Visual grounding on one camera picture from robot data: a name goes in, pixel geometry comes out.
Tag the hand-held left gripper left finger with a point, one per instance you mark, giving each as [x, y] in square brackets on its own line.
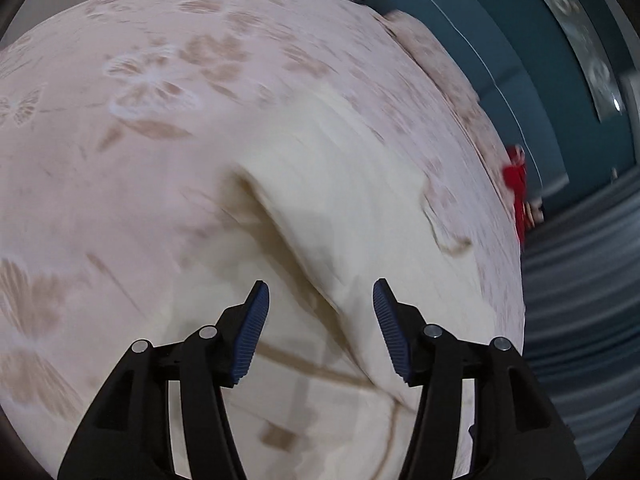
[252, 332]

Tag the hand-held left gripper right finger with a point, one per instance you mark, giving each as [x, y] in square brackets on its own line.
[391, 332]

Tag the cream quilt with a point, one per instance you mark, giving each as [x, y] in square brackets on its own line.
[345, 185]

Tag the small plush toys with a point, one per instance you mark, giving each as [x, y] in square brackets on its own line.
[534, 212]

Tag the red cloth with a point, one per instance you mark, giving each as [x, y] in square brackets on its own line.
[515, 175]

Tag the grey curtain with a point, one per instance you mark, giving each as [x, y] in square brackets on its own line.
[590, 285]

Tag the pink butterfly print bedspread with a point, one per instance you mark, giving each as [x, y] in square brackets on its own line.
[100, 160]

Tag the pink patterned pillow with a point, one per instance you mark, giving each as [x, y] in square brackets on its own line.
[440, 67]

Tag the teal headboard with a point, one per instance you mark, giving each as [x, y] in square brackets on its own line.
[452, 32]

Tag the decorated wall panel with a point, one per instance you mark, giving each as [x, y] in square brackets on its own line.
[575, 15]

